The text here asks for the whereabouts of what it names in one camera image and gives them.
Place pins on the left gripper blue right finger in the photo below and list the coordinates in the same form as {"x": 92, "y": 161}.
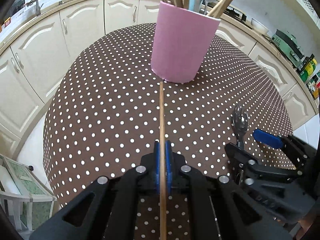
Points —
{"x": 217, "y": 207}

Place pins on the pink utensil holder cup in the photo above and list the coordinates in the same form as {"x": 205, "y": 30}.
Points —
{"x": 182, "y": 38}

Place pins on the metal spoon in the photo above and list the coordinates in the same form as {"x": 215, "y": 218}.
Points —
{"x": 240, "y": 124}

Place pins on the white bowl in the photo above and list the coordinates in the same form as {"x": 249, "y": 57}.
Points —
{"x": 259, "y": 27}

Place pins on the green toaster oven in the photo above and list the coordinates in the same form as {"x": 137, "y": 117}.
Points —
{"x": 286, "y": 43}

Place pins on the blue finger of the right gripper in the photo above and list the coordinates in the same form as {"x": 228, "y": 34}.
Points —
{"x": 239, "y": 160}
{"x": 290, "y": 145}

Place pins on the black gas stove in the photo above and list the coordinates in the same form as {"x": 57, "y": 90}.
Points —
{"x": 231, "y": 12}

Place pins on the kitchen faucet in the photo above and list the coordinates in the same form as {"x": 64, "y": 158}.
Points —
{"x": 32, "y": 8}

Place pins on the green yellow bottle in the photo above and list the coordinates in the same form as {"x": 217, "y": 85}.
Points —
{"x": 308, "y": 66}

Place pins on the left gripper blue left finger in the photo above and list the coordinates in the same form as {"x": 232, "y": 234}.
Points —
{"x": 107, "y": 208}

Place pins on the brown polka dot tablecloth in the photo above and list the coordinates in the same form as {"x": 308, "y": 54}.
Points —
{"x": 130, "y": 156}

